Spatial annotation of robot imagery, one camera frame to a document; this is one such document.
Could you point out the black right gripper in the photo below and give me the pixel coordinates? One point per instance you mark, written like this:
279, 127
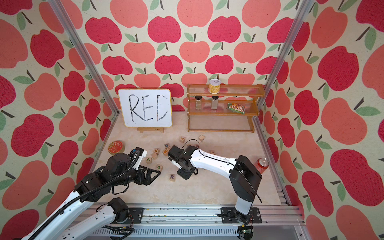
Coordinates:
184, 175

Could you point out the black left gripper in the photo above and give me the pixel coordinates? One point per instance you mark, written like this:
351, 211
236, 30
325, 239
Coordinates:
142, 180

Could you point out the wooden block letter R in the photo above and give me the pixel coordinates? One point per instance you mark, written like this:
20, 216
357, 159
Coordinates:
172, 178

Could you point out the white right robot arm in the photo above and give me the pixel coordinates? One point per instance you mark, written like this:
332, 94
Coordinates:
243, 175

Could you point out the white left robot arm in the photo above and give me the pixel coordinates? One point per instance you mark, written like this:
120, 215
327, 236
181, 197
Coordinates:
120, 170

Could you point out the wooden block letter P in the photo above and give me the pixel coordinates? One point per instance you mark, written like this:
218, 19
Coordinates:
159, 168

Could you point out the wooden block letter V green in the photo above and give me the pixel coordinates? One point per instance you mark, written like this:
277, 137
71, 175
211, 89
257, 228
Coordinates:
149, 160

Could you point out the wooden whiteboard easel stand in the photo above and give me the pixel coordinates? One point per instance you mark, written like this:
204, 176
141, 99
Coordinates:
142, 130

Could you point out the round red tin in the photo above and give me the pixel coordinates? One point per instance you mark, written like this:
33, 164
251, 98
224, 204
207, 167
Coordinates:
116, 147

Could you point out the left glass spice jar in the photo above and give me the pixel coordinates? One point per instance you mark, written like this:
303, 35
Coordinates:
198, 103

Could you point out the glass spice jar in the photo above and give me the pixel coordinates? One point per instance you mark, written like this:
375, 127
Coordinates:
215, 101
198, 103

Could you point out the right glass spice jar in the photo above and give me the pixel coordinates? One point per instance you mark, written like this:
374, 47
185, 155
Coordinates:
215, 101

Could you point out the whiteboard with REC writing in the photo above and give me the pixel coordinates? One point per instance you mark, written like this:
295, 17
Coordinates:
146, 108

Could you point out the green snack packet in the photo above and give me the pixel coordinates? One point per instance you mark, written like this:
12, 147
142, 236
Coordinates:
236, 108

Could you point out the yellow can on shelf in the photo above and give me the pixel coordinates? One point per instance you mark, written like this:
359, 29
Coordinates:
214, 86

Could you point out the wooden two-tier shelf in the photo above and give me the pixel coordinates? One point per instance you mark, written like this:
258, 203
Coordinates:
246, 95

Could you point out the red soda can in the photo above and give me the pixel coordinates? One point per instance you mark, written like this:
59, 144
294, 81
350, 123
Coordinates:
262, 165

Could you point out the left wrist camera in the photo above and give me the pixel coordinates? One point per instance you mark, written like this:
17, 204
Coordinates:
138, 154

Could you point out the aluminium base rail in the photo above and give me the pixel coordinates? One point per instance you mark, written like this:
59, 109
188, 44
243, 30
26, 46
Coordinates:
185, 222

